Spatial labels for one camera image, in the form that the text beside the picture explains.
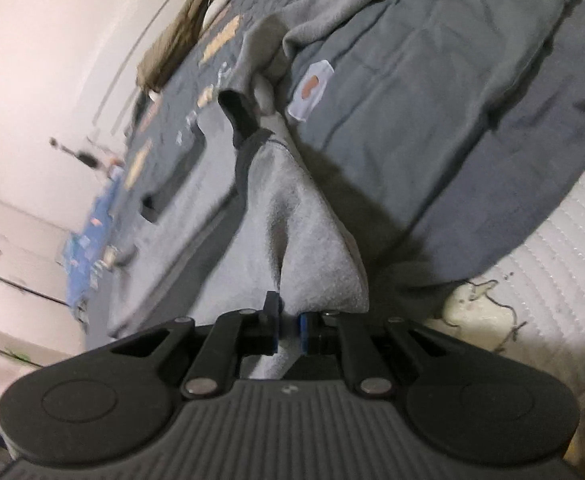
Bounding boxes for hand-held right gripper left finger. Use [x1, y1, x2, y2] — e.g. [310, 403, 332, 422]
[110, 291, 283, 401]

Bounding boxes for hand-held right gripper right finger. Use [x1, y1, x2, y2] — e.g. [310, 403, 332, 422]
[297, 311, 466, 401]

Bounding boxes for grey sweatshirt with black trim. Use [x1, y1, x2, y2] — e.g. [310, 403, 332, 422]
[107, 0, 408, 381]

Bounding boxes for blue carrot print pillow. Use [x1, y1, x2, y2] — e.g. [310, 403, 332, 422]
[62, 165, 138, 331]

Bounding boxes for dark grey printed quilt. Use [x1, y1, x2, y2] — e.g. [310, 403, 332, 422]
[85, 0, 585, 351]

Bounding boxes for white wardrobe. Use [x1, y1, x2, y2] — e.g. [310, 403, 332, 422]
[0, 195, 88, 361]

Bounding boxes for khaki folded pants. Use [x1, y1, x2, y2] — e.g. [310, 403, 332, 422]
[137, 0, 218, 91]

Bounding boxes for white folded garment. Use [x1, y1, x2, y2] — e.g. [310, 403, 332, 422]
[205, 0, 228, 26]

